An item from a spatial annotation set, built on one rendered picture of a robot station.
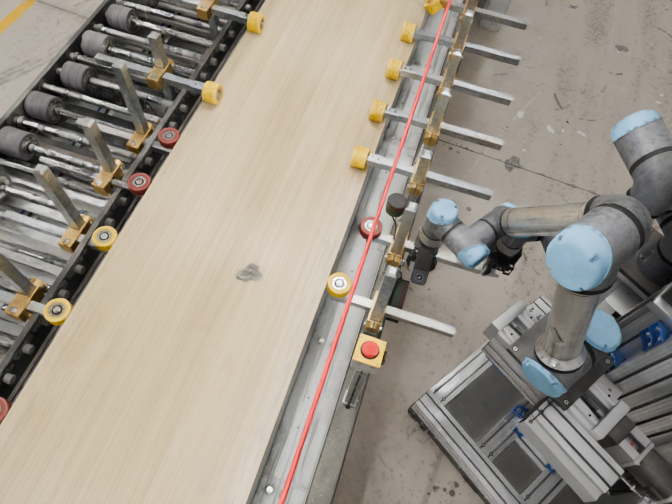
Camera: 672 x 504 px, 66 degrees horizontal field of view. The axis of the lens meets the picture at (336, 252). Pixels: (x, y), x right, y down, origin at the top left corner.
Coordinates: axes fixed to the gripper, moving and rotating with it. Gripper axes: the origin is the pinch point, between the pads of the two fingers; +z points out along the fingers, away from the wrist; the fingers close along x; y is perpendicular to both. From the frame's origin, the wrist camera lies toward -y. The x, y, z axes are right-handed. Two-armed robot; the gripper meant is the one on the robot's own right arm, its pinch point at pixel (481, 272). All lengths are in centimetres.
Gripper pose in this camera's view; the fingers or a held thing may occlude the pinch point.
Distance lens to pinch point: 192.6
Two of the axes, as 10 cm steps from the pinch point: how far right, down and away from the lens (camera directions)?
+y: 9.5, 3.0, -0.9
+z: -0.7, 4.8, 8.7
